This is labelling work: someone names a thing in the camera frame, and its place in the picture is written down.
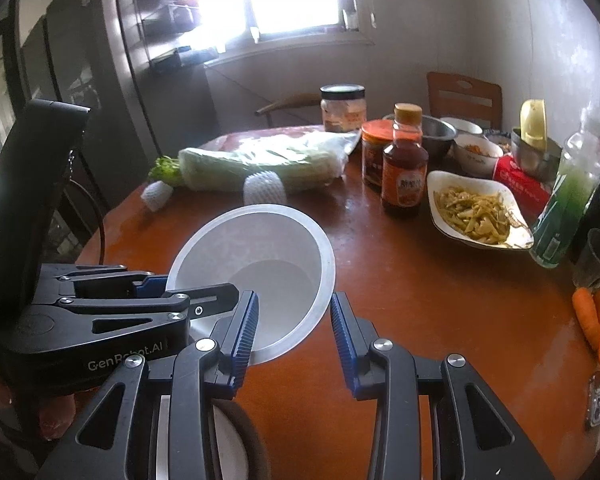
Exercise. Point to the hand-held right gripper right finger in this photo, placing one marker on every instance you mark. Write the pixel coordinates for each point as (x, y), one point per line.
(345, 345)

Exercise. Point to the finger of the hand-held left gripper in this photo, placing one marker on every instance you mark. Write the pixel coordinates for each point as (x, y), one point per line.
(130, 305)
(150, 285)

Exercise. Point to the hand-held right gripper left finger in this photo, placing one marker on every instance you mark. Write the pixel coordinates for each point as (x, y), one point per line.
(245, 340)

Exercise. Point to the person's left hand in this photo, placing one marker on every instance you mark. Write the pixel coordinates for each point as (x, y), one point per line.
(55, 417)

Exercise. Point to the fruit in white foam net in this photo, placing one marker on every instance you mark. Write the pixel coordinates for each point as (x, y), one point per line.
(156, 196)
(264, 189)

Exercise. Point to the green celery bunch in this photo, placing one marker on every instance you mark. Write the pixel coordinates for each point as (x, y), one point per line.
(162, 170)

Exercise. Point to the grey refrigerator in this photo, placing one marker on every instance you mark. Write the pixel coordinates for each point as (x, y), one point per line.
(95, 60)

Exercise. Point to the napa cabbage in plastic wrap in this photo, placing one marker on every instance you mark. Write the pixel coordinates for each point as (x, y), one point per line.
(260, 160)

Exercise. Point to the brown sauce bottle orange cap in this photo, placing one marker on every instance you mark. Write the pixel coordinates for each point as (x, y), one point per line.
(405, 180)

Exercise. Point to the white dish of sliced vegetables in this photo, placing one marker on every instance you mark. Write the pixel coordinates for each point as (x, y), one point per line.
(475, 210)

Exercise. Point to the red lidded sauce jar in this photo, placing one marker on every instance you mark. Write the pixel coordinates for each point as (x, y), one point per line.
(375, 155)

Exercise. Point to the small steel bowl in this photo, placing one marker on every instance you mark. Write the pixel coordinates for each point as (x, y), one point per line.
(437, 135)

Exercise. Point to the white ceramic bowl with food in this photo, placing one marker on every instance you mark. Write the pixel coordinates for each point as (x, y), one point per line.
(475, 155)

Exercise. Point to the wooden chair with curved back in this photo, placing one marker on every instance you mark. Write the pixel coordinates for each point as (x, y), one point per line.
(290, 101)

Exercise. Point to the glass pickle jar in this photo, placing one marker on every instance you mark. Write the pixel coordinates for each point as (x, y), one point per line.
(342, 110)

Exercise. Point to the red tissue packet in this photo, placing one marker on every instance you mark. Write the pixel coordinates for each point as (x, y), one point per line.
(517, 180)

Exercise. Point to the empty white ceramic bowl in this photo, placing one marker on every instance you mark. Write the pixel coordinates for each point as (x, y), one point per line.
(462, 125)

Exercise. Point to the patterned ceramic bowl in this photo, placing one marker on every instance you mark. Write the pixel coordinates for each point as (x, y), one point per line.
(500, 139)

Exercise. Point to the clear plastic cup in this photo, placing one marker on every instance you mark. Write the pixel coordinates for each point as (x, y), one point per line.
(594, 260)

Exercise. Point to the steel container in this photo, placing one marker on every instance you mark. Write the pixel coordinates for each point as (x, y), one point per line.
(535, 162)

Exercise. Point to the green dish soap bottle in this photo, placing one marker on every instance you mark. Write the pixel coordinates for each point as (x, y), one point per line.
(567, 195)

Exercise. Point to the wooden chair with slotted back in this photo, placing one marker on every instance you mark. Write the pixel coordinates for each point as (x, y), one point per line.
(462, 95)

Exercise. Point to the yellow plastic container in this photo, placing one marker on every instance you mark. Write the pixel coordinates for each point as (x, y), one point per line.
(532, 122)

